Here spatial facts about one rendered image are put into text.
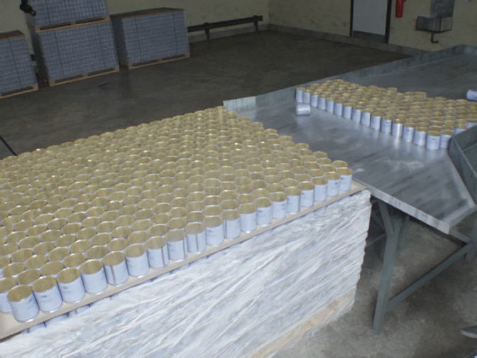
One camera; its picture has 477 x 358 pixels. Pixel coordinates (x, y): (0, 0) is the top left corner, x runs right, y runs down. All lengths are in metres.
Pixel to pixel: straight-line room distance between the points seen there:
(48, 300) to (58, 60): 7.63
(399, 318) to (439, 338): 0.26
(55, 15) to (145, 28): 1.81
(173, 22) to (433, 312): 7.86
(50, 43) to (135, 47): 1.69
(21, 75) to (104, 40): 1.73
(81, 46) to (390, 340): 7.60
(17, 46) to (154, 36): 2.70
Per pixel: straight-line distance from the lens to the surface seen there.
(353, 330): 2.66
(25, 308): 1.28
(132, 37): 9.04
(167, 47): 9.36
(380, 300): 2.48
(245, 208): 1.50
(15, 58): 8.54
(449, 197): 1.85
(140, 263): 1.31
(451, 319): 2.87
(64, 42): 8.69
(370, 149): 2.18
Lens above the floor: 1.98
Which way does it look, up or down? 28 degrees down
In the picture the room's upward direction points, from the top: 4 degrees counter-clockwise
